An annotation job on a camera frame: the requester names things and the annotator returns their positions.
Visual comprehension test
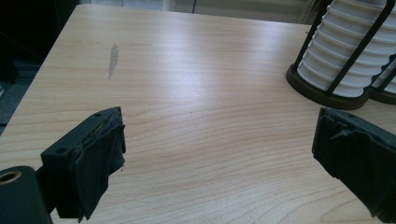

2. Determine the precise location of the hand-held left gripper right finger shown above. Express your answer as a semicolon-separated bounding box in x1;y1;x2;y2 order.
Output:
311;106;396;224

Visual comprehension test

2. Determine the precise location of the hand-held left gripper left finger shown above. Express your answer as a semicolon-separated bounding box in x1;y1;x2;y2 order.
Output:
40;106;127;222

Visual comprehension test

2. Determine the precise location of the black double cup holder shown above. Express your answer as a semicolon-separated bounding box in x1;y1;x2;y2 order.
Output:
285;0;396;111

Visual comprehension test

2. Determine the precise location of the tall stack of white cups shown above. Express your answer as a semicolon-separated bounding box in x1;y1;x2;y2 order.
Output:
372;55;396;95

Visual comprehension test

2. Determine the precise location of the short stack of white cups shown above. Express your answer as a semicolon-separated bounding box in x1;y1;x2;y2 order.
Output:
296;0;396;98

